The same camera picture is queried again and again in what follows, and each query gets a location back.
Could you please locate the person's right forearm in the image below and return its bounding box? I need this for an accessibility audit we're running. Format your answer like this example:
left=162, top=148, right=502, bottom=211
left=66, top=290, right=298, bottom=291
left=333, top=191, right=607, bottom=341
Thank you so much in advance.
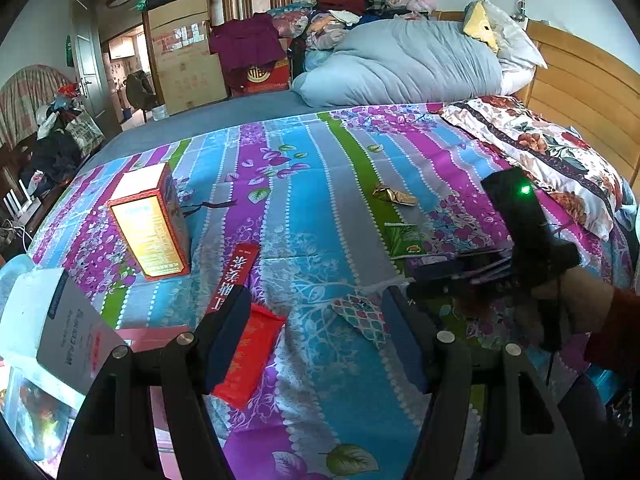
left=582, top=286, right=640, bottom=377

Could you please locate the long narrow red packet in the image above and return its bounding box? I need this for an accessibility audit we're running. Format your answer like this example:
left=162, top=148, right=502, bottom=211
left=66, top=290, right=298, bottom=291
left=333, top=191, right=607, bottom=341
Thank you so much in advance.
left=207, top=243, right=260, bottom=317

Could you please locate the teal patterned snack packet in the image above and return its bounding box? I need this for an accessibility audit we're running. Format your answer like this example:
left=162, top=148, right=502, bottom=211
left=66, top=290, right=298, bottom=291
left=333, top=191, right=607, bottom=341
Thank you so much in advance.
left=330, top=294, right=394, bottom=349

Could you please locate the white router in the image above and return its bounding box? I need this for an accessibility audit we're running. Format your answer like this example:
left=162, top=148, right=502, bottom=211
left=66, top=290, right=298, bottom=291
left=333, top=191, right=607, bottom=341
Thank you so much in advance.
left=2, top=179, right=47, bottom=232

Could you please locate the white pillow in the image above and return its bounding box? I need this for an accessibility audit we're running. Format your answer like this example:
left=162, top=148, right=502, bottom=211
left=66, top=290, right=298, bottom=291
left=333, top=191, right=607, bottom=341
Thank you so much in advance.
left=482, top=0, right=549, bottom=87

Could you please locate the person's right hand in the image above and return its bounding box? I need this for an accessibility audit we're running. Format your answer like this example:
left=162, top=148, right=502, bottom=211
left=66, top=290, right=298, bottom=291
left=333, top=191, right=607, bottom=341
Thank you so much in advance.
left=557, top=266, right=617, bottom=337

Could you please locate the wide red packet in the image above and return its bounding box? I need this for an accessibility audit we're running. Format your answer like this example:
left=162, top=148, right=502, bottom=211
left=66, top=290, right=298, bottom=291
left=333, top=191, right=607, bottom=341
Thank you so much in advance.
left=210, top=303, right=287, bottom=411

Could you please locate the striped printed bed sheet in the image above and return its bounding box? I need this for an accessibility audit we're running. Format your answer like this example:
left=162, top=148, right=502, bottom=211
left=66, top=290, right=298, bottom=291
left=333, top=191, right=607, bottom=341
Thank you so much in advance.
left=27, top=102, right=636, bottom=480

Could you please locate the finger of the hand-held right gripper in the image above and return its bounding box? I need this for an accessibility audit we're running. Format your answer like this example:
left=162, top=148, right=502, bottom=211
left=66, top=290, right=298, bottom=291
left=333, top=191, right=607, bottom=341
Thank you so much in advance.
left=406, top=275, right=516, bottom=302
left=415, top=254, right=513, bottom=275

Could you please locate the blue-grey duvet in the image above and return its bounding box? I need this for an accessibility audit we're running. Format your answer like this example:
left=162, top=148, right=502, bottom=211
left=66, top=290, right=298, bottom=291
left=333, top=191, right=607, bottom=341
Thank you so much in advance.
left=291, top=18, right=504, bottom=109

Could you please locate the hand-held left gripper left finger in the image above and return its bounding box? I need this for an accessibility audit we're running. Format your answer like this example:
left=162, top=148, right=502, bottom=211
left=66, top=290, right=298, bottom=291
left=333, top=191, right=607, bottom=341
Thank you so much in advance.
left=57, top=285, right=251, bottom=480

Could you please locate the plaid cloth cover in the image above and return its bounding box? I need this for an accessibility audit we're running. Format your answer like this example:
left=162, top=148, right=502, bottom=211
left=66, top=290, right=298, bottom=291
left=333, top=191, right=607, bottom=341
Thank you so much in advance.
left=0, top=64, right=77, bottom=152

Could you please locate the pile of clothes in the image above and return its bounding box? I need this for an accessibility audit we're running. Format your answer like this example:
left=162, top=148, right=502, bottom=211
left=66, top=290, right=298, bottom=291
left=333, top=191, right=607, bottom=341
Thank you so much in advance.
left=269, top=0, right=437, bottom=62

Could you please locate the black string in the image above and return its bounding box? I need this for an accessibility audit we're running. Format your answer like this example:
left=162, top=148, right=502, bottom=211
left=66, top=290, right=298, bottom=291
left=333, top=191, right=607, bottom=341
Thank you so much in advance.
left=181, top=199, right=239, bottom=216

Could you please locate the red and orange upright box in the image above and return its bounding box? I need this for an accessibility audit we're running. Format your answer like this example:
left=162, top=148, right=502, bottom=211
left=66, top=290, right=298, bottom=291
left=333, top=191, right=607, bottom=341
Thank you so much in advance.
left=107, top=162, right=192, bottom=281

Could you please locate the red gift box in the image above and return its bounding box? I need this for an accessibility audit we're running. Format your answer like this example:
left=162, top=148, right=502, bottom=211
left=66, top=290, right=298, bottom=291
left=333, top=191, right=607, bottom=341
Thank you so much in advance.
left=229, top=57, right=292, bottom=99

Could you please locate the yellow cushion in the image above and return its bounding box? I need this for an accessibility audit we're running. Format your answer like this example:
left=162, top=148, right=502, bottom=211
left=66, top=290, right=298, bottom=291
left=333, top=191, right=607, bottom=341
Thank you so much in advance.
left=462, top=0, right=501, bottom=52

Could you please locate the wooden headboard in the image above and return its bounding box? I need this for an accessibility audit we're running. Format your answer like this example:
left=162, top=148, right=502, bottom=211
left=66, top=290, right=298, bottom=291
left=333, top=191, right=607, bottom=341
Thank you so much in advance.
left=429, top=9, right=640, bottom=202

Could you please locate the green snack packet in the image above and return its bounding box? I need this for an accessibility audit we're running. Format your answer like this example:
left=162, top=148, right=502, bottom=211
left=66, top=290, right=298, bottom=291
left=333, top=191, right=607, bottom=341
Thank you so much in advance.
left=384, top=222, right=426, bottom=261

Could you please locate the maroon cloth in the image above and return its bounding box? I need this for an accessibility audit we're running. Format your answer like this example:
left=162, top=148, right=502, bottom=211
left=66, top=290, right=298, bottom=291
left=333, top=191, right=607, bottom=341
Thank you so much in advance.
left=208, top=13, right=291, bottom=82

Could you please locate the blue-grey bed sheet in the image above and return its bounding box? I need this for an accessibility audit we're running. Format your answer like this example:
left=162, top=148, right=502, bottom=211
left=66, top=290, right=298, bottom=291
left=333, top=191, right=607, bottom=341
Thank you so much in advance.
left=82, top=91, right=332, bottom=173

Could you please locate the chair with dark jacket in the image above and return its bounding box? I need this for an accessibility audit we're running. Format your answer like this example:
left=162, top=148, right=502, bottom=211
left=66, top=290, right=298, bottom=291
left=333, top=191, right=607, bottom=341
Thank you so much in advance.
left=124, top=70, right=159, bottom=122

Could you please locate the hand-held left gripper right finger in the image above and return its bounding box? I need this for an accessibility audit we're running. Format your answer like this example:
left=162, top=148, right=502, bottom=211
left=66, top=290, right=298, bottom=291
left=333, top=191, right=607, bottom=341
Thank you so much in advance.
left=382, top=285, right=586, bottom=480

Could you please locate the pink flat box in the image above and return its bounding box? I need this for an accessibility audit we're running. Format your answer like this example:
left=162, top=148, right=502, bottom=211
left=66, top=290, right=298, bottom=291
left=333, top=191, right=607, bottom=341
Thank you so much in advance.
left=116, top=326, right=201, bottom=480

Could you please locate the plain cardboard box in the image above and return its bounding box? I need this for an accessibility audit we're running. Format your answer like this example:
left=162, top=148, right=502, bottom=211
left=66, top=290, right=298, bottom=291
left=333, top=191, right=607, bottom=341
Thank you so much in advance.
left=156, top=52, right=229, bottom=116

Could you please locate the white box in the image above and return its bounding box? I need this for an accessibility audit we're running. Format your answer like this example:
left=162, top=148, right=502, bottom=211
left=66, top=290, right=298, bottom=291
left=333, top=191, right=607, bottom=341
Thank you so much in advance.
left=0, top=267, right=127, bottom=397

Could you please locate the heap of bags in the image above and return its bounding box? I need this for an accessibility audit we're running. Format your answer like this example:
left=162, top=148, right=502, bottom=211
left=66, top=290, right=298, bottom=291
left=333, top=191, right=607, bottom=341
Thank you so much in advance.
left=19, top=84, right=107, bottom=197

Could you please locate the gold candy wrapper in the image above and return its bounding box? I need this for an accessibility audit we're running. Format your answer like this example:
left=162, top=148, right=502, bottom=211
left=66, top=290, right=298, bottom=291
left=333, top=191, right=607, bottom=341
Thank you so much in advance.
left=373, top=185, right=419, bottom=207

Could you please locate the blue plastic bowl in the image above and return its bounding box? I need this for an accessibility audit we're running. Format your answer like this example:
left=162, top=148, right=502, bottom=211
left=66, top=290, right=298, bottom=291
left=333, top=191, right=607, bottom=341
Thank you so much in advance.
left=0, top=254, right=96, bottom=479

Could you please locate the grey door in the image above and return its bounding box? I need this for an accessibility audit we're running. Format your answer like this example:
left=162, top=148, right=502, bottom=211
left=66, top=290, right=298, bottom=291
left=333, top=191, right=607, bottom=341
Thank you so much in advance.
left=67, top=0, right=109, bottom=137

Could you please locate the pile of mixed sweets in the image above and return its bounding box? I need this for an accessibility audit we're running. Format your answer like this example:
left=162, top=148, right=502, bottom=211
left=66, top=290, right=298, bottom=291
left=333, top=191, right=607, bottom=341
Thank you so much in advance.
left=0, top=367, right=71, bottom=463

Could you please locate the floral pillow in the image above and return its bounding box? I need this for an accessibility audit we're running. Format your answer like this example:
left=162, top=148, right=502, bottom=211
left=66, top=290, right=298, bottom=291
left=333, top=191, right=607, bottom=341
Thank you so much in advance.
left=439, top=94, right=624, bottom=241

